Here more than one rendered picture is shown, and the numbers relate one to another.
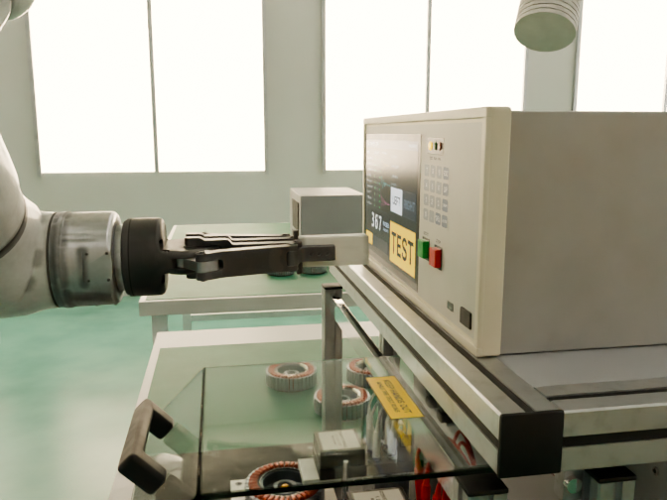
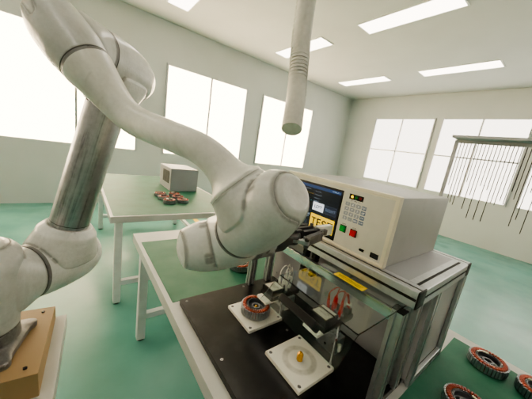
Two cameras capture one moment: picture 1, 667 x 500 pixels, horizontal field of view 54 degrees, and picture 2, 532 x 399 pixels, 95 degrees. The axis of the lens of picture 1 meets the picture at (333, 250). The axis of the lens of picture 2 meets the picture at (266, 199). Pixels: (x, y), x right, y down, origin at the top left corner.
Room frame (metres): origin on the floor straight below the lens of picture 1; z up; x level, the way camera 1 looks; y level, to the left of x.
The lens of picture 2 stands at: (0.13, 0.48, 1.39)
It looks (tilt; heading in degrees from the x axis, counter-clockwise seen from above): 12 degrees down; 331
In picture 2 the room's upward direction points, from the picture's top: 9 degrees clockwise
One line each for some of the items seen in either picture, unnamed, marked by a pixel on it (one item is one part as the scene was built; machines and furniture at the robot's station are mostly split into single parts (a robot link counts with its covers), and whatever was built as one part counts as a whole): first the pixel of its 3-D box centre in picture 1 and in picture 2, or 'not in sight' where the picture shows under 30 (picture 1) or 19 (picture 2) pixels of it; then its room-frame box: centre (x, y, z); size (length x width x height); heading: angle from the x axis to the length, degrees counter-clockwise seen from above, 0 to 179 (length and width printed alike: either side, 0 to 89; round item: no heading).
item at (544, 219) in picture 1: (564, 203); (359, 209); (0.76, -0.27, 1.22); 0.44 x 0.39 x 0.20; 10
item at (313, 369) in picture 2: not in sight; (298, 361); (0.60, 0.03, 0.78); 0.15 x 0.15 x 0.01; 10
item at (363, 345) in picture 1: (376, 365); (308, 262); (0.74, -0.05, 1.03); 0.62 x 0.01 x 0.03; 10
